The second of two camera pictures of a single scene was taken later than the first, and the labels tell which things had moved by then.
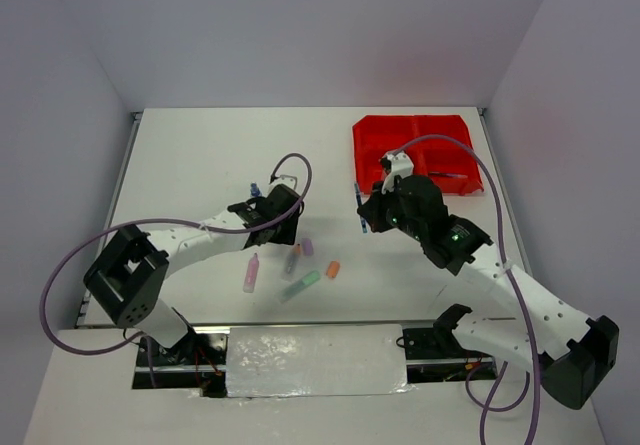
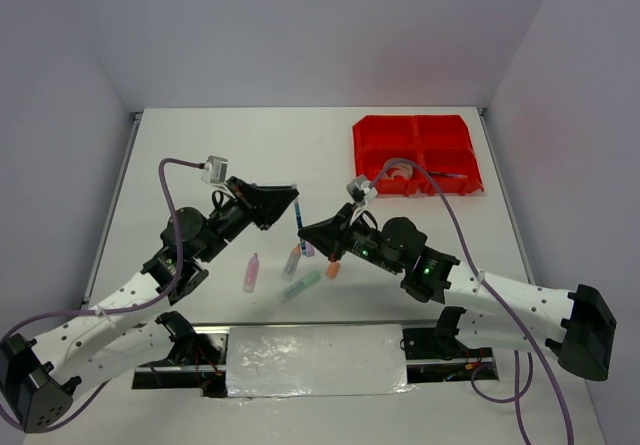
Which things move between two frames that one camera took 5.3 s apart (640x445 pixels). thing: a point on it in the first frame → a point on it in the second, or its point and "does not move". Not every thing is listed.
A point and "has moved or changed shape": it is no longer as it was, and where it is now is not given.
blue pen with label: x=359 y=199 has moved or changed shape
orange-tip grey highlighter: x=293 y=263 does not move
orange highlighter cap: x=333 y=269 does not move
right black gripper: x=372 y=208 → x=331 y=235
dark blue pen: x=447 y=175 does not move
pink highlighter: x=250 y=278 does not move
